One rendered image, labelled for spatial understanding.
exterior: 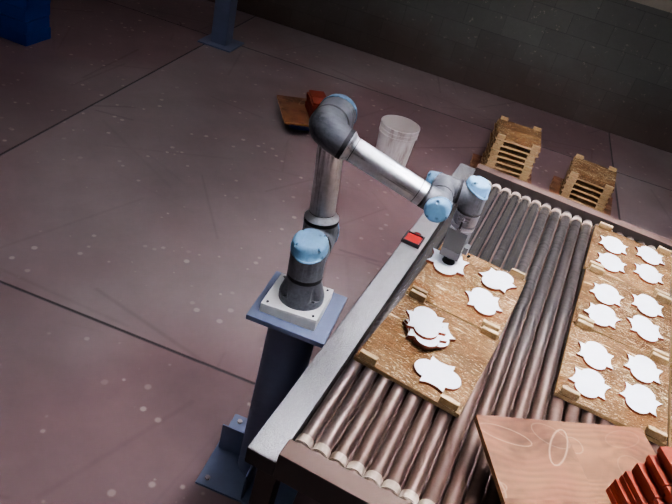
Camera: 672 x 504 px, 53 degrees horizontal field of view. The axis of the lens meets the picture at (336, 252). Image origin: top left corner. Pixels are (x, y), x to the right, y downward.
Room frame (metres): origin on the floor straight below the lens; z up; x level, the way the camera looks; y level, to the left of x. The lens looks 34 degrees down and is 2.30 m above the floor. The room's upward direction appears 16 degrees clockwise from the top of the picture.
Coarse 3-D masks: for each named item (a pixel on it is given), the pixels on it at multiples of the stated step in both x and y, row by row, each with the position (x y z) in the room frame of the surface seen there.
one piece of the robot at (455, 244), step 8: (456, 224) 1.82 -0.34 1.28; (448, 232) 1.81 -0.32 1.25; (456, 232) 1.80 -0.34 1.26; (464, 232) 1.80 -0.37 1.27; (448, 240) 1.80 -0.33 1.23; (456, 240) 1.80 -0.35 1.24; (464, 240) 1.79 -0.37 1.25; (448, 248) 1.80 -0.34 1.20; (456, 248) 1.79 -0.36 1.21; (464, 248) 1.81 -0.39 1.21; (448, 256) 1.80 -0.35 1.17; (456, 256) 1.79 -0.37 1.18
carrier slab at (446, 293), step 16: (464, 256) 2.21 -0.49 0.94; (432, 272) 2.04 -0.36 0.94; (464, 272) 2.10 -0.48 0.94; (432, 288) 1.94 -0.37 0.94; (448, 288) 1.97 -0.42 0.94; (464, 288) 1.99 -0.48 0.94; (432, 304) 1.85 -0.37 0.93; (448, 304) 1.87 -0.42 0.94; (464, 304) 1.90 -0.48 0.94; (512, 304) 1.98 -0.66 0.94; (464, 320) 1.81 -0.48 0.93; (480, 320) 1.83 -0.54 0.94; (496, 320) 1.86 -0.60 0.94
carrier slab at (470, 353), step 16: (400, 304) 1.80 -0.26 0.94; (416, 304) 1.82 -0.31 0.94; (384, 320) 1.69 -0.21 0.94; (400, 320) 1.72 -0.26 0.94; (448, 320) 1.78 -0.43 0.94; (384, 336) 1.62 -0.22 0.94; (400, 336) 1.64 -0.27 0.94; (464, 336) 1.72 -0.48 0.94; (480, 336) 1.75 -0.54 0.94; (384, 352) 1.54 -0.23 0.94; (400, 352) 1.56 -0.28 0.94; (416, 352) 1.58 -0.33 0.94; (432, 352) 1.60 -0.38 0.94; (448, 352) 1.62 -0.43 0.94; (464, 352) 1.65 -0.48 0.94; (480, 352) 1.67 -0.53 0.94; (384, 368) 1.47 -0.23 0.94; (400, 368) 1.49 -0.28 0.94; (464, 368) 1.57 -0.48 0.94; (480, 368) 1.59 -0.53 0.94; (400, 384) 1.44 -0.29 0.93; (416, 384) 1.45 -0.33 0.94; (464, 384) 1.50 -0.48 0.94; (432, 400) 1.40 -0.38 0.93; (464, 400) 1.43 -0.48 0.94
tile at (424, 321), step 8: (408, 312) 1.71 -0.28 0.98; (416, 312) 1.72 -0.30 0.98; (424, 312) 1.73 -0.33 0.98; (432, 312) 1.74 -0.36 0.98; (416, 320) 1.68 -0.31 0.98; (424, 320) 1.69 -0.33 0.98; (432, 320) 1.70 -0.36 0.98; (440, 320) 1.71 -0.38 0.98; (416, 328) 1.64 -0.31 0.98; (424, 328) 1.65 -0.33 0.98; (432, 328) 1.66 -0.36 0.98; (440, 328) 1.67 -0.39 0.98; (424, 336) 1.61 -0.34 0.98; (432, 336) 1.62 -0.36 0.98
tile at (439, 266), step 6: (438, 252) 1.87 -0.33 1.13; (432, 258) 1.83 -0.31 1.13; (438, 258) 1.84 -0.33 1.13; (462, 258) 1.88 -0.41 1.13; (438, 264) 1.81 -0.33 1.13; (444, 264) 1.81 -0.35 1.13; (456, 264) 1.83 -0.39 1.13; (462, 264) 1.84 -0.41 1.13; (468, 264) 1.86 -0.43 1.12; (438, 270) 1.77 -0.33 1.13; (444, 270) 1.78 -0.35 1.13; (450, 270) 1.79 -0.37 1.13; (456, 270) 1.80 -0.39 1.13; (462, 270) 1.81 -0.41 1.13; (444, 276) 1.77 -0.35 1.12; (450, 276) 1.77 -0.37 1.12; (462, 276) 1.79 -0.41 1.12
